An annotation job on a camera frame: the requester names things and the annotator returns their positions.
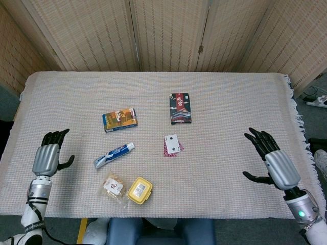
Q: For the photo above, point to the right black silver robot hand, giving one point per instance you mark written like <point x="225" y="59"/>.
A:
<point x="282" y="168"/>

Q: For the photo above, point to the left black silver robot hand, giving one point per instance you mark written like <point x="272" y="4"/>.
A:
<point x="46" y="159"/>

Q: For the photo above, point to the blue white toothpaste tube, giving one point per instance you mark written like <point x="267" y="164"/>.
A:
<point x="113" y="154"/>

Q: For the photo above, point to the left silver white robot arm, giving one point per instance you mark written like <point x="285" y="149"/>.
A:
<point x="37" y="199"/>

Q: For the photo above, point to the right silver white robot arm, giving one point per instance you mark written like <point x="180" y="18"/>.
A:
<point x="304" y="211"/>

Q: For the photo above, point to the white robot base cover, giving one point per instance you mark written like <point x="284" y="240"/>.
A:
<point x="95" y="233"/>

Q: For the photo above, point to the blue robot base seat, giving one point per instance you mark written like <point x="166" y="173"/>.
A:
<point x="158" y="234"/>

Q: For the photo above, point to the grey sneaker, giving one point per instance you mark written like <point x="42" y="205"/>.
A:
<point x="322" y="160"/>

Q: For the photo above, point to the clear snack bag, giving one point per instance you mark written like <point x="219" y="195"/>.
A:
<point x="112" y="189"/>

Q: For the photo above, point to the orange blue card box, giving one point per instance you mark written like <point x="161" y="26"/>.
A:
<point x="120" y="120"/>

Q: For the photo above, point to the beige woven tablecloth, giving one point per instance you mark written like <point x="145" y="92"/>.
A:
<point x="217" y="102"/>

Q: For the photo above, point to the yellow lidded green container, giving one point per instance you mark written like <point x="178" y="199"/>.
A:
<point x="139" y="191"/>

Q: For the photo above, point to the red backed playing card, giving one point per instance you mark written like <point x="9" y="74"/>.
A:
<point x="168" y="155"/>
<point x="182" y="148"/>

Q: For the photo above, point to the two of clubs playing card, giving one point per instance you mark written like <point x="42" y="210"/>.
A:
<point x="172" y="143"/>

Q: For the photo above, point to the dark red palace card box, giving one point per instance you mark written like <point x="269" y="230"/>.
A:
<point x="180" y="109"/>

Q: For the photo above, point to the woven folding screen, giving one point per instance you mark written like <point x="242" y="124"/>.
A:
<point x="97" y="33"/>

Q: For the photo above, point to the metal screen hinge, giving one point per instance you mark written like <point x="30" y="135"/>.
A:
<point x="200" y="48"/>

